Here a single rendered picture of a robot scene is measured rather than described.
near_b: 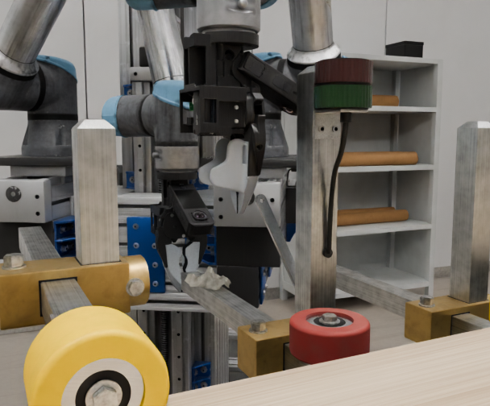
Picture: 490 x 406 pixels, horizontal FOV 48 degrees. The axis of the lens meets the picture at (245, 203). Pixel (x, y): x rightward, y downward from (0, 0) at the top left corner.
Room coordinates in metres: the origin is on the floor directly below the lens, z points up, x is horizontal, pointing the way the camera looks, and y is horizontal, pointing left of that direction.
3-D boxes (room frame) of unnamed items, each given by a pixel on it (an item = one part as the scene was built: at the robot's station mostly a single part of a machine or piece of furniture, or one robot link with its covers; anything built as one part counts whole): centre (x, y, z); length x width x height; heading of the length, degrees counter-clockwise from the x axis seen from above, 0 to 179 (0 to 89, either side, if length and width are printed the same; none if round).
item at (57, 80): (1.35, 0.47, 1.21); 0.13 x 0.12 x 0.14; 146
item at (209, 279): (0.83, 0.06, 0.87); 0.09 x 0.07 x 0.02; 25
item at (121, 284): (0.51, 0.16, 0.95); 0.13 x 0.06 x 0.05; 115
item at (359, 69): (0.59, -0.10, 1.15); 0.06 x 0.06 x 0.02
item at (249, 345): (0.62, -0.06, 0.85); 0.13 x 0.06 x 0.05; 115
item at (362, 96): (0.59, -0.10, 1.13); 0.06 x 0.06 x 0.02
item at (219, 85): (0.67, 0.03, 1.15); 0.09 x 0.08 x 0.12; 116
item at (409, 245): (3.53, -0.73, 0.78); 0.90 x 0.45 x 1.55; 113
